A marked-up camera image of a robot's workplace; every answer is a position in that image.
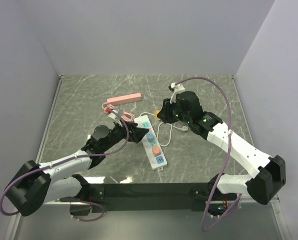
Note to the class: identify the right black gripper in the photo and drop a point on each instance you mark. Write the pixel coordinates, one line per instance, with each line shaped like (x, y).
(164, 114)

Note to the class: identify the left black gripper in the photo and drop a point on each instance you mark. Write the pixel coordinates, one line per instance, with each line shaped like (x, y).
(137, 133)

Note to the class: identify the orange charger plug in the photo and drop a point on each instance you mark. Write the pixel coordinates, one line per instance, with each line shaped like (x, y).
(156, 115)

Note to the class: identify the blue charger plug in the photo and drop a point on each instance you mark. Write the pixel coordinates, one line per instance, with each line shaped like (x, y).
(150, 137)

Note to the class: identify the white multicolour power strip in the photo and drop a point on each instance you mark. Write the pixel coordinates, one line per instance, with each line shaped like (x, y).
(151, 145)

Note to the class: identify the pink charger plug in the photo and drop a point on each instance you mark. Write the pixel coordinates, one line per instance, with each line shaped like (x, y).
(156, 151)

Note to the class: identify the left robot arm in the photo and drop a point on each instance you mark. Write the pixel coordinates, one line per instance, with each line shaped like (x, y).
(35, 184)

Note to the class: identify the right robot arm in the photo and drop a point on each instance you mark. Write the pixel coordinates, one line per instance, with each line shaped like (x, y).
(266, 175)

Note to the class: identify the pink power strip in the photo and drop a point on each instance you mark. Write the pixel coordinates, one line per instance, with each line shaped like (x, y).
(135, 97)

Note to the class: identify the black base bar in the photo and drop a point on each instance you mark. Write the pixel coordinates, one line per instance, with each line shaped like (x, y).
(150, 196)

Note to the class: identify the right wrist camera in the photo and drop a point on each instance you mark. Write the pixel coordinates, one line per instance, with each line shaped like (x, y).
(175, 89)

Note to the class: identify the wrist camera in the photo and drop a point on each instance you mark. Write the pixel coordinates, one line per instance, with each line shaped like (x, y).
(114, 113)
(175, 89)

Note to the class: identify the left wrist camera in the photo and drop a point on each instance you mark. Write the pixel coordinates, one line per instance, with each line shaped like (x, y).
(114, 113)

